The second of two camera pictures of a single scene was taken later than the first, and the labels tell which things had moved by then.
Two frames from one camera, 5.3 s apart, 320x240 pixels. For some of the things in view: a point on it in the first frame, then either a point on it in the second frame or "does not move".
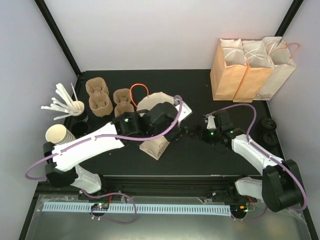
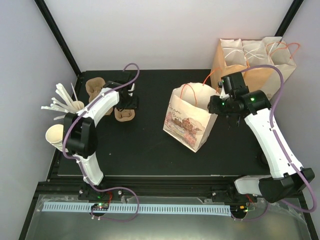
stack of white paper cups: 58,134 does not move
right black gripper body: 210,138 -> 224,108
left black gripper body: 176,132 -> 128,103
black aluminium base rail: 194,187 does not move
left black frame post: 43,7 does not move
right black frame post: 289,17 does not move
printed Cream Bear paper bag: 154,147 -> 188,119
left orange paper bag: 228,67 does not move
